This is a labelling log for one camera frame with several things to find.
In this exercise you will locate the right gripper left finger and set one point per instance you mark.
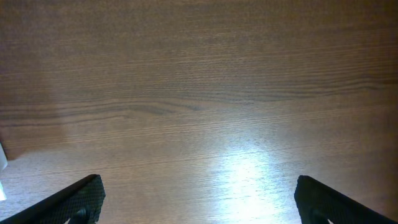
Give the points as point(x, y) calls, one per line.
point(80, 202)

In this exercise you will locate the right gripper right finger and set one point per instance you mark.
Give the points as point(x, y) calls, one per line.
point(319, 203)

